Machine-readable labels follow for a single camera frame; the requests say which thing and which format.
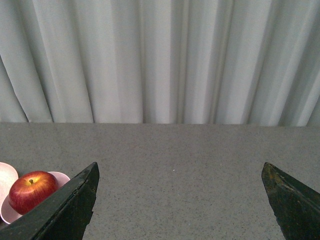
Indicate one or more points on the grey-white curtain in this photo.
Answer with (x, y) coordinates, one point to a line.
(160, 61)

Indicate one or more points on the red apple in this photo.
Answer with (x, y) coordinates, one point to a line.
(30, 190)

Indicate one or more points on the light pink bowl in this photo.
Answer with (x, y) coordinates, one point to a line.
(9, 215)

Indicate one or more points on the pink plate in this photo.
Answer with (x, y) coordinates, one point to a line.
(8, 175)

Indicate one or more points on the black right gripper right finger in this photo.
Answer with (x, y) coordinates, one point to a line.
(295, 205)

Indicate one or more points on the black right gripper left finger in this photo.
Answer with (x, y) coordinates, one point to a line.
(62, 216)

